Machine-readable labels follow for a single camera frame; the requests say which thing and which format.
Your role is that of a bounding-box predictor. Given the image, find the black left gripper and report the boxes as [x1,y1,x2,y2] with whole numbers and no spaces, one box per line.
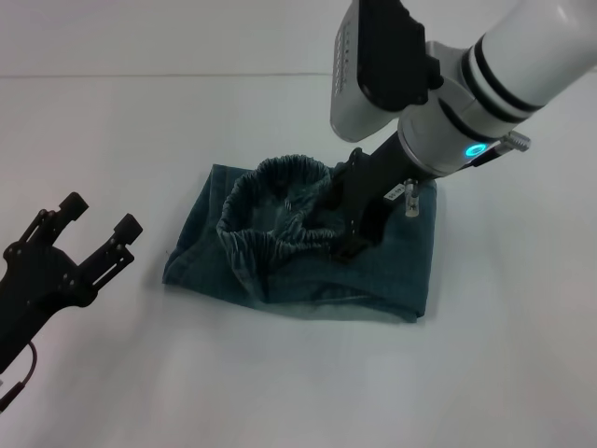
[0,191,145,375]

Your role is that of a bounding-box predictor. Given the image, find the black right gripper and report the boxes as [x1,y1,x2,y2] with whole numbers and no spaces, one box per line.
[320,133,424,267]

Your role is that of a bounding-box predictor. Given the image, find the blue denim shorts with cartoon patch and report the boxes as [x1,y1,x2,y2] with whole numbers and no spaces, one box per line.
[160,152,439,323]

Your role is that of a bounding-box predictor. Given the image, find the small silver plug with label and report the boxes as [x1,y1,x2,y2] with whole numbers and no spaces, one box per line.
[383,177,422,219]

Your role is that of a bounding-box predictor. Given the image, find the knurled silver cable connector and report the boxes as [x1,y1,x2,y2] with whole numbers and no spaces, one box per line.
[474,132,533,170]

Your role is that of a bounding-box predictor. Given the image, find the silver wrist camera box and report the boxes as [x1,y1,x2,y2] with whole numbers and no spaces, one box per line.
[328,0,443,144]

